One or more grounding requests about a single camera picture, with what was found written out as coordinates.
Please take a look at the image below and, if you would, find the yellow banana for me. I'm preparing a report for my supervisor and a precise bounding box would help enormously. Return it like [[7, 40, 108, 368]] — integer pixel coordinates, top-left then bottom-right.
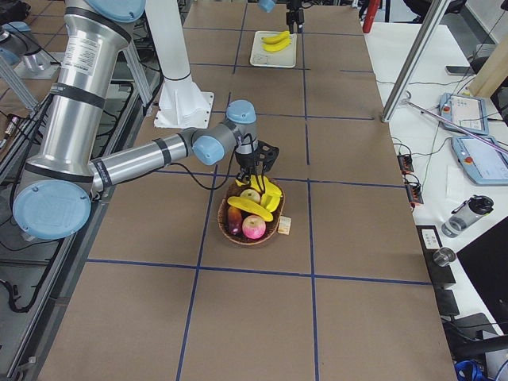
[[227, 196, 274, 222], [235, 175, 283, 197], [262, 38, 291, 53], [261, 30, 291, 44]]

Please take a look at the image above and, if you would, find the white bear print tray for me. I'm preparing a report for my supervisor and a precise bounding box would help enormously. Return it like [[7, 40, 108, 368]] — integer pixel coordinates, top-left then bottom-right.
[[249, 31, 298, 68]]

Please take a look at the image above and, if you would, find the teach pendant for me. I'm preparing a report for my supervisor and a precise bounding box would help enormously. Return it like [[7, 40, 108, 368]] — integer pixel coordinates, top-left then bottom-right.
[[452, 137, 507, 187], [439, 93, 489, 136]]

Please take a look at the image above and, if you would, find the teach pendant near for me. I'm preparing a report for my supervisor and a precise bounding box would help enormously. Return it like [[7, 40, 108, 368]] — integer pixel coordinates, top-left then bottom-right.
[[452, 137, 507, 187]]

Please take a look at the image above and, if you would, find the water bottle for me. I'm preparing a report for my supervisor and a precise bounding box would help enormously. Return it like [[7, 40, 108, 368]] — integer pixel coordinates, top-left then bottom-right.
[[441, 194, 494, 238]]

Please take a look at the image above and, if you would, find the yellow starfruit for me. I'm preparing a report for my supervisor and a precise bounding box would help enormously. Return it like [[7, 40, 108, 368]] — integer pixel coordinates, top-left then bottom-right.
[[260, 193, 281, 212]]

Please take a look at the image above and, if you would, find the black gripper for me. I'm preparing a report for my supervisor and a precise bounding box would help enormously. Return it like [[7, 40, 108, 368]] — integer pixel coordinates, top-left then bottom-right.
[[286, 0, 304, 33], [234, 139, 266, 194]]

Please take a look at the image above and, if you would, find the dark purple fruit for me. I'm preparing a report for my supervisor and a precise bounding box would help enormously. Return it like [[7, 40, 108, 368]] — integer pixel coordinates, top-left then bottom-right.
[[227, 206, 243, 236]]

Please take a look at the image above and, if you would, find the aluminium frame post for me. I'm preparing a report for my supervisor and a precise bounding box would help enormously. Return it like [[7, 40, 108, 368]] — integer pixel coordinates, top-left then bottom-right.
[[381, 0, 451, 122]]

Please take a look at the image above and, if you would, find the red cylinder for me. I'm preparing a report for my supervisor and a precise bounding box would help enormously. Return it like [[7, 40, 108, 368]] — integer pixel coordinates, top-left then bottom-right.
[[362, 0, 380, 34]]

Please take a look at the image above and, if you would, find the teach pendant far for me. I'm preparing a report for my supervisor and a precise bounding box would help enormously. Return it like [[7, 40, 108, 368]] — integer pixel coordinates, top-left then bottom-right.
[[439, 93, 489, 136]]

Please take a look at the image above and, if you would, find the white hook reaching stick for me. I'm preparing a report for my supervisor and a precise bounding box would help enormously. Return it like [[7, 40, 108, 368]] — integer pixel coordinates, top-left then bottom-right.
[[399, 90, 508, 154]]

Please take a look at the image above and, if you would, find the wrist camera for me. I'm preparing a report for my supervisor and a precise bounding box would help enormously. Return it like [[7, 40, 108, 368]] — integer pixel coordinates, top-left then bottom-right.
[[258, 140, 279, 173]]

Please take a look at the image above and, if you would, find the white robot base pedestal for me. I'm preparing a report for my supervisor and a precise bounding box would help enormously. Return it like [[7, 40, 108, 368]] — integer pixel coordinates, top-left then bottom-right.
[[145, 0, 214, 129]]

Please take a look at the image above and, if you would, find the paper tag on basket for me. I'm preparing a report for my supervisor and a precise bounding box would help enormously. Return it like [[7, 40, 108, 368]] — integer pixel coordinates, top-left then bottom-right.
[[277, 216, 292, 235]]

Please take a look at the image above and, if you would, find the brown wicker basket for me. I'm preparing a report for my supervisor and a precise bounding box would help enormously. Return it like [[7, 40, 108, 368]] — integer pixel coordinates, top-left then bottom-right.
[[217, 177, 285, 246]]

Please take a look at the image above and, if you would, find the red apple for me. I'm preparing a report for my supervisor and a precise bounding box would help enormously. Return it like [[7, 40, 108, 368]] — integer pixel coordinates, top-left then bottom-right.
[[242, 215, 266, 240]]

